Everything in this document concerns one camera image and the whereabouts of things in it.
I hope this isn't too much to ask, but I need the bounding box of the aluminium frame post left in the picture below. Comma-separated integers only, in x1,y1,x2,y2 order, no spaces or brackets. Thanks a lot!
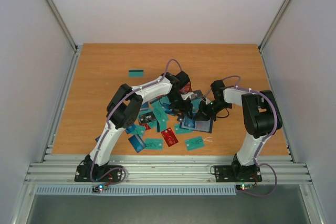
30,0,79,51

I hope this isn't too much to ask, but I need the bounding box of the black VIP card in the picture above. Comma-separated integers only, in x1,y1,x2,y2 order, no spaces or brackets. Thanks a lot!
138,111,156,124

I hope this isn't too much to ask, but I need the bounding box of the aluminium frame post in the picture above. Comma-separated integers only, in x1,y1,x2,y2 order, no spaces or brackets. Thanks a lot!
259,0,308,48
30,0,79,51

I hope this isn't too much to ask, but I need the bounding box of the teal VIP card front right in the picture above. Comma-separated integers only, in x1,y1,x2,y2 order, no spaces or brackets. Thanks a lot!
185,136,205,151

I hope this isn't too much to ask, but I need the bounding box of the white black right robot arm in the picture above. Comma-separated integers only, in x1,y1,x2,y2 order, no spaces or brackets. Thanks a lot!
194,80,282,182

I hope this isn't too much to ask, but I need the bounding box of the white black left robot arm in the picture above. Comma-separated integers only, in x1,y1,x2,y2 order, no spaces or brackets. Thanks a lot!
80,71,192,182

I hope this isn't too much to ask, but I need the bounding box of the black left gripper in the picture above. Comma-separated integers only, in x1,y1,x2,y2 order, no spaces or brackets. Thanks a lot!
167,92,193,120

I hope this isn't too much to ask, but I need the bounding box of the grey slotted cable duct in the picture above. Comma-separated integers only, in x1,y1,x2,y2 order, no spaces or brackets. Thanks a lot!
35,185,236,196

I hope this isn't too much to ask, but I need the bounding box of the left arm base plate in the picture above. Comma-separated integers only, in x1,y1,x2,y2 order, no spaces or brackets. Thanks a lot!
74,165,125,183

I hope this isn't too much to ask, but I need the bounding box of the aluminium frame post right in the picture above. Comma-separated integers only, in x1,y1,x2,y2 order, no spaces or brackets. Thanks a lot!
259,0,308,48

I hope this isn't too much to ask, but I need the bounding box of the red card centre front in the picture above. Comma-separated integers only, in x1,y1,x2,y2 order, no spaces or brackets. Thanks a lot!
161,127,178,147

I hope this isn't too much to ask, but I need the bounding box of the dark blue card holder wallet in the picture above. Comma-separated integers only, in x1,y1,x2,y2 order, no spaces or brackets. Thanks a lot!
179,116,213,133

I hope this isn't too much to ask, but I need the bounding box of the blue striped card front left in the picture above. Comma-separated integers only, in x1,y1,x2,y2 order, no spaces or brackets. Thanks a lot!
128,134,146,153

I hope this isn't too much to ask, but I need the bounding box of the teal card with magnetic stripe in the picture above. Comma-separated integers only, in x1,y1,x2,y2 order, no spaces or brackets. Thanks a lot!
129,69,144,78

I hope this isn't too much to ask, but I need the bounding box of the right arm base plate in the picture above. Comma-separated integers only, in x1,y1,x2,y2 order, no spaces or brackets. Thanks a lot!
212,165,262,184

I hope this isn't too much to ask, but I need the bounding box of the teal vip card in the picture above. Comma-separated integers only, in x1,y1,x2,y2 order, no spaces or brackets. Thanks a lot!
185,136,205,151
145,138,163,151

